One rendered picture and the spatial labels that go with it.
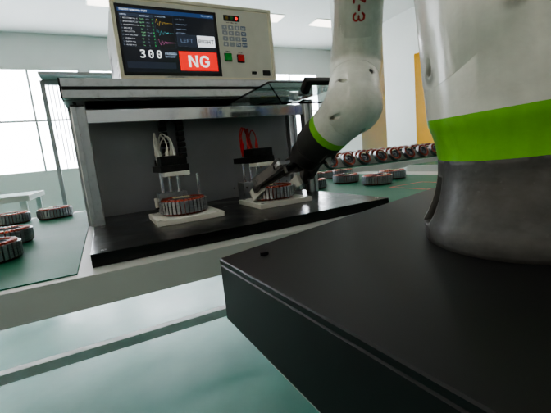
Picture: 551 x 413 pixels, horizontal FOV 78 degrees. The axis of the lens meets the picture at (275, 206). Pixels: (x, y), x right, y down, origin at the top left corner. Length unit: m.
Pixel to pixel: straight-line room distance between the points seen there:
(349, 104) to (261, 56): 0.52
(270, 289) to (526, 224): 0.16
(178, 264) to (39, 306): 0.20
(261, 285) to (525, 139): 0.19
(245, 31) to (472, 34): 0.90
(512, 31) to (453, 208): 0.11
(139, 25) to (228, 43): 0.23
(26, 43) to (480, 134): 7.50
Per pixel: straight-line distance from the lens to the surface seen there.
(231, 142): 1.14
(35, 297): 0.60
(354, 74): 0.67
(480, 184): 0.25
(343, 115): 0.64
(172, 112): 0.95
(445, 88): 0.26
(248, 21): 1.12
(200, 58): 1.03
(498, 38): 0.24
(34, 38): 7.61
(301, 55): 8.87
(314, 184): 1.10
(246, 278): 0.27
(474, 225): 0.25
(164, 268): 0.59
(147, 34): 1.02
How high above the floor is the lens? 0.90
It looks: 9 degrees down
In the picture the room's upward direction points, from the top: 6 degrees counter-clockwise
